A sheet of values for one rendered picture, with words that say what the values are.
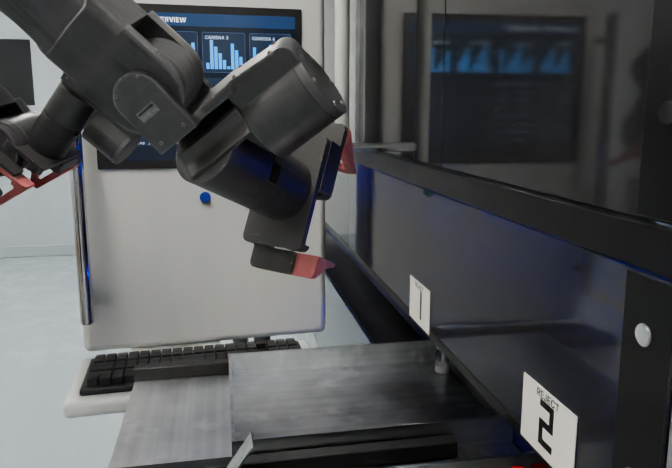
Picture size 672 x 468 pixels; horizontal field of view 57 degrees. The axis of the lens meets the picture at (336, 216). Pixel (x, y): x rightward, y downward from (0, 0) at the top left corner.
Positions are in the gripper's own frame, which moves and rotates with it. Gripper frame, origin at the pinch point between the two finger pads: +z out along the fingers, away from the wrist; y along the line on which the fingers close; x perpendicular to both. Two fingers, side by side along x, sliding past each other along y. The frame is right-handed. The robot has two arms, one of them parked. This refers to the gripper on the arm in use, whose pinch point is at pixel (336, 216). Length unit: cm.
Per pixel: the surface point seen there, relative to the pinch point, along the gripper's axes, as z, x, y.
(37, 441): 114, 187, -82
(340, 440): 15.3, 2.1, -23.2
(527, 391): 6.8, -19.6, -12.2
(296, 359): 31.2, 21.4, -17.1
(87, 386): 22, 56, -30
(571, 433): 2.2, -24.5, -14.3
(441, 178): 16.2, -3.0, 9.5
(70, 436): 123, 179, -78
